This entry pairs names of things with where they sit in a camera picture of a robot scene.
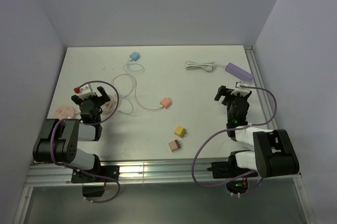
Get purple power strip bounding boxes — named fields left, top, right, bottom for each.
left=225, top=63, right=254, bottom=83

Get pink thin cable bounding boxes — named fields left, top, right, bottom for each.
left=111, top=74, right=163, bottom=111

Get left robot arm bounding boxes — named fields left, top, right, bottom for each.
left=33, top=84, right=111, bottom=181

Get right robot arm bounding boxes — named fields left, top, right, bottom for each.
left=208, top=84, right=300, bottom=179

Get blue charger plug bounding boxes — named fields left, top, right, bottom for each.
left=130, top=52, right=140, bottom=62

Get yellow charger plug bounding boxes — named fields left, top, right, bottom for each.
left=174, top=125, right=188, bottom=138

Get dusty pink charger plug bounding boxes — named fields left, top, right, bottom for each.
left=168, top=140, right=183, bottom=152

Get pink round power socket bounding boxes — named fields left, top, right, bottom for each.
left=54, top=105, right=78, bottom=120

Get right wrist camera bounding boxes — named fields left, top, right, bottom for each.
left=231, top=81, right=251, bottom=96

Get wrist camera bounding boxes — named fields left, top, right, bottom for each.
left=74, top=84, right=95, bottom=100
left=231, top=81, right=251, bottom=96

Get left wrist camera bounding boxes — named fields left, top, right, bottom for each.
left=74, top=84, right=95, bottom=100

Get aluminium right rail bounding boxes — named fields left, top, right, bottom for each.
left=243, top=46, right=274, bottom=120

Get aluminium rail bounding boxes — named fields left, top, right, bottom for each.
left=25, top=159, right=301, bottom=188
left=243, top=46, right=274, bottom=120

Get white power strip cord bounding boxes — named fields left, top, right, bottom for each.
left=185, top=60, right=226, bottom=73

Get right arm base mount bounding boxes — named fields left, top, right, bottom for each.
left=207, top=161, right=258, bottom=194

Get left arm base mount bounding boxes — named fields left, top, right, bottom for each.
left=71, top=165, right=121, bottom=201

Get aluminium front rail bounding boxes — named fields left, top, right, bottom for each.
left=25, top=159, right=301, bottom=188

